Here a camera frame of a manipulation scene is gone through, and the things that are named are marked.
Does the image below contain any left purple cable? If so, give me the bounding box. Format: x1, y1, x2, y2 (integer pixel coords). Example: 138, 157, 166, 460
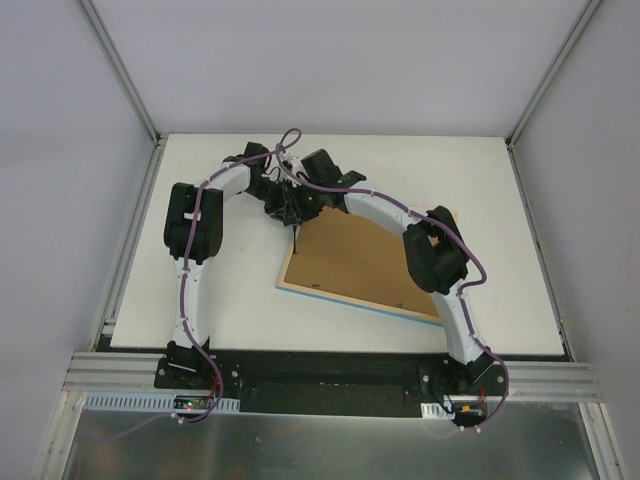
179, 128, 303, 441

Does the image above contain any white cable duct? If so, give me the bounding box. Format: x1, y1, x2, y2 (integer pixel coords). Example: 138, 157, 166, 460
84, 392, 241, 415
420, 402, 455, 421

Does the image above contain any brown frame backing board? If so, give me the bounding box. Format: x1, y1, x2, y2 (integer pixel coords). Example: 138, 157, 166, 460
281, 205, 446, 318

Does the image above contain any left white cable duct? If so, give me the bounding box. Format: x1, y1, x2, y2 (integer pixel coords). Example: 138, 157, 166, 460
84, 392, 241, 415

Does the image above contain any right white cable duct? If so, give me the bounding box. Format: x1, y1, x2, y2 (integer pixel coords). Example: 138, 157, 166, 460
420, 402, 455, 421

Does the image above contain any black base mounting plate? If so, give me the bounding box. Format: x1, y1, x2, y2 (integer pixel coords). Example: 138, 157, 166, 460
154, 347, 507, 418

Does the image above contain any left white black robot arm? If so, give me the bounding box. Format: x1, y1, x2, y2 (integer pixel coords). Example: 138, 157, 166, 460
154, 142, 302, 389

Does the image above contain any aluminium corner post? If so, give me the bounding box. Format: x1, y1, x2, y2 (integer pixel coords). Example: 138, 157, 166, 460
75, 0, 162, 146
505, 0, 606, 150

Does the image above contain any right aluminium corner post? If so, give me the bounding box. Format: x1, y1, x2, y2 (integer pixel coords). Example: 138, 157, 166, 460
505, 0, 606, 150

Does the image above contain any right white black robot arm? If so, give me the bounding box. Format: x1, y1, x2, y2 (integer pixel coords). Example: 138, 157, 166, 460
277, 150, 495, 395

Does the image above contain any front aluminium rail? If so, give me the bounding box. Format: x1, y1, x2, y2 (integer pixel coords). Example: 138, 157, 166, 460
63, 350, 604, 403

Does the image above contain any blue picture frame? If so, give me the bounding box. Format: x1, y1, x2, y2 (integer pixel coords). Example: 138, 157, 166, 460
274, 199, 459, 326

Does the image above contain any left aluminium corner post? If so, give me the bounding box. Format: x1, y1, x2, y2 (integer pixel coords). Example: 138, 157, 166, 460
75, 0, 162, 146

